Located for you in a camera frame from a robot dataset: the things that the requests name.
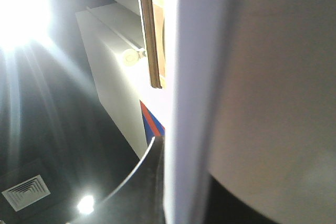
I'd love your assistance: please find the ceiling air vent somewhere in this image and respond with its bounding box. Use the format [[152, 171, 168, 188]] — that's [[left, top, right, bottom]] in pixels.
[[2, 175, 51, 212]]

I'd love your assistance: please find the wooden shelf unit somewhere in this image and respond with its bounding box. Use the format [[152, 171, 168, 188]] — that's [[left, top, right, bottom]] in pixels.
[[139, 0, 166, 89]]

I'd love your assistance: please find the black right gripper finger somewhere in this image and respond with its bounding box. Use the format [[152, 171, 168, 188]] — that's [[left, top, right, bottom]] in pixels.
[[66, 136, 165, 223]]

